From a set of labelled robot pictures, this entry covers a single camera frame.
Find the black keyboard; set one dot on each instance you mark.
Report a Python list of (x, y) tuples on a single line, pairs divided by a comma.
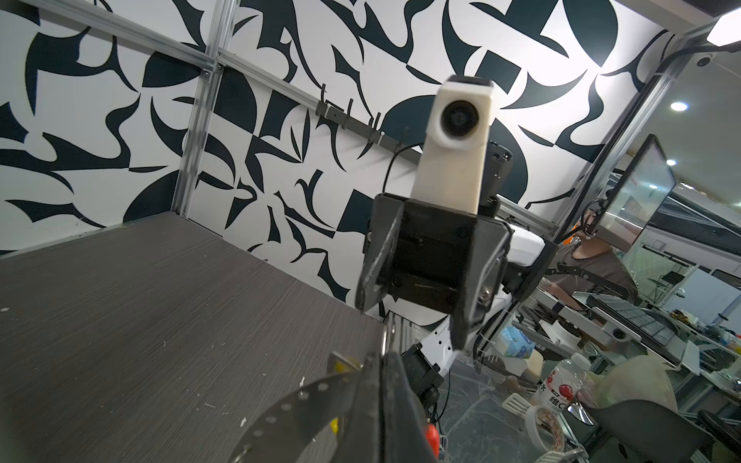
[(657, 332)]

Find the plastic bottle red label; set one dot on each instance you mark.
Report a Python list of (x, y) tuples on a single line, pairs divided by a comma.
[(559, 389)]

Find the grey office chair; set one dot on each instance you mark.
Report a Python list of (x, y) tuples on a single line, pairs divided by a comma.
[(652, 430)]

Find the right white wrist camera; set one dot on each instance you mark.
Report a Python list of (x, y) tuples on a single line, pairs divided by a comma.
[(451, 166)]

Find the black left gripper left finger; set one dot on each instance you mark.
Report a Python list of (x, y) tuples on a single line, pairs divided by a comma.
[(362, 440)]

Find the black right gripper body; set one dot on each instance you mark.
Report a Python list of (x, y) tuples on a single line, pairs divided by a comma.
[(431, 253)]

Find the seated person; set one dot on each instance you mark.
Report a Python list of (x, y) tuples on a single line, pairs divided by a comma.
[(595, 256)]

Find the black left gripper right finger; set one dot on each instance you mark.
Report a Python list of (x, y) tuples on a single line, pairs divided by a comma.
[(403, 419)]

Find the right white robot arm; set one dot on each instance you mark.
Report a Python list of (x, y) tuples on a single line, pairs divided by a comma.
[(526, 262)]

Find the computer monitor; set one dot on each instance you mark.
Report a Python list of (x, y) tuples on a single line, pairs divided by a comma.
[(629, 206)]

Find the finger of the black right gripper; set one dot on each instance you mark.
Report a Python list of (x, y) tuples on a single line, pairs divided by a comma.
[(379, 250), (480, 279)]

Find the black wall hook rack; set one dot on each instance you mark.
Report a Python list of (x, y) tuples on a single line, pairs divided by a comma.
[(370, 132)]

